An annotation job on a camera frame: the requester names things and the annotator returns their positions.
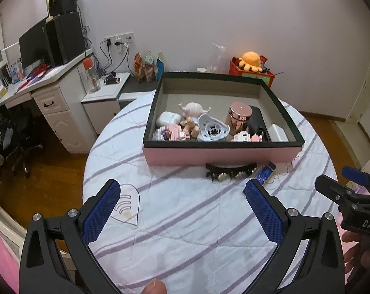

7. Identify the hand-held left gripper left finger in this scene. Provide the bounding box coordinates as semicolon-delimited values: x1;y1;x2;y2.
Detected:
19;178;124;294

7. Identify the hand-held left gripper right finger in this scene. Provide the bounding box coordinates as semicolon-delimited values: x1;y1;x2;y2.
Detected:
243;178;346;294

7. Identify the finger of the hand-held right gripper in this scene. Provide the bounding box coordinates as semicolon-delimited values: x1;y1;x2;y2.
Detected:
342;166;370;190
314;174;361;209

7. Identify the pink box with black rim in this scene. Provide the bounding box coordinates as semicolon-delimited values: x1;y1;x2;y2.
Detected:
142;71;306;167

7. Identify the white charger adapter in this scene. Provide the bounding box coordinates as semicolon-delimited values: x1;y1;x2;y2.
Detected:
267;124;289;142

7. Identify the white pink block toy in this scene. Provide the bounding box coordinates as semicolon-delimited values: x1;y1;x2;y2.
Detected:
231;130;262;143

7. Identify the rose gold round canister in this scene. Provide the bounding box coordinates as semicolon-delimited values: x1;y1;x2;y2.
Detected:
225;102;253;135

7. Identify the pink purple block toy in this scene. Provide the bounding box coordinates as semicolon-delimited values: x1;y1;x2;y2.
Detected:
153;124;188;142

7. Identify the white curved plastic holder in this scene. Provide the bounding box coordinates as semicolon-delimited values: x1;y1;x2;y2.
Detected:
197;113;230;142

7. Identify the white earbuds case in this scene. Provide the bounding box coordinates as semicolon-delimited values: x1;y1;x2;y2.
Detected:
156;111;182;127

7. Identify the person's right hand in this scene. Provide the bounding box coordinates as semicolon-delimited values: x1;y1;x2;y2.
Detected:
341;230;370;282

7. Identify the person's left hand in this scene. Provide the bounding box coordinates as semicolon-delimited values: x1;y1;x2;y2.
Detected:
142;278;168;294

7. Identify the small blue packet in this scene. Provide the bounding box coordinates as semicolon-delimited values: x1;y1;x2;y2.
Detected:
254;162;277;187

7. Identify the black rhinestone hair clip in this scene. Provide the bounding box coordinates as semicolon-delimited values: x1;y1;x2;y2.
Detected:
205;162;258;182

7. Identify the black remote control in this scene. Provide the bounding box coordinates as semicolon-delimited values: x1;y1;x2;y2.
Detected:
248;106;271;142

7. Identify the white desk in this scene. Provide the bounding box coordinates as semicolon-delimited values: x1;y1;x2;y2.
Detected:
0;47;97;154

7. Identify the white low cabinet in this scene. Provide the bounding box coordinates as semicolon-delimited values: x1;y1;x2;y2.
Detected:
81;72;131;135

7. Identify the black office chair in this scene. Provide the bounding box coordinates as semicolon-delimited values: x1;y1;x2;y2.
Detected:
0;110;43;178

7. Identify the small doll figure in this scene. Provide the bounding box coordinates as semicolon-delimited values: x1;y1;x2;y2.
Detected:
178;102;212;140

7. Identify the red storage box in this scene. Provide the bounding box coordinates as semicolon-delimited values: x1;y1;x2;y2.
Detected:
229;57;276;90

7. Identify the clear bottle orange cap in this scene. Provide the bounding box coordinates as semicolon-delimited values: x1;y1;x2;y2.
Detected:
82;57;101;93

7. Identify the orange snack bag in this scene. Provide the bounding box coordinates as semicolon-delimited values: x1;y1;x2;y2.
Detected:
134;52;146;83

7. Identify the orange octopus plush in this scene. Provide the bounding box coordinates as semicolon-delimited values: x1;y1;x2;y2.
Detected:
238;51;263;73

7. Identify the white green snack bag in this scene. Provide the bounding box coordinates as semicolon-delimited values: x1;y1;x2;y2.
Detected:
144;51;157;83

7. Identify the blue white snack bag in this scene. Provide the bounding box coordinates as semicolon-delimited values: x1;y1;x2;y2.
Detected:
155;50;165;82

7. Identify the clear plastic bag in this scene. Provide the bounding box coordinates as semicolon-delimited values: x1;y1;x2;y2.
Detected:
208;43;233;74

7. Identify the black computer tower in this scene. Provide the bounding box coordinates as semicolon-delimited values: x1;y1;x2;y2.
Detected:
46;12;86;67

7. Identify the black computer monitor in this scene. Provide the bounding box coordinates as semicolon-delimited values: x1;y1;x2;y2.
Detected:
19;17;52;71

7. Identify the black speaker box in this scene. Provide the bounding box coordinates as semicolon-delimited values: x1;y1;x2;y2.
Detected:
48;0;77;17

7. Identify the black power cable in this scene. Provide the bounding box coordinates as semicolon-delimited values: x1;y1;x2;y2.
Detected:
99;40;130;77

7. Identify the white wall power outlet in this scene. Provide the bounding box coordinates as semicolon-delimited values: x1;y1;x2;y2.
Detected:
105;32;134;45

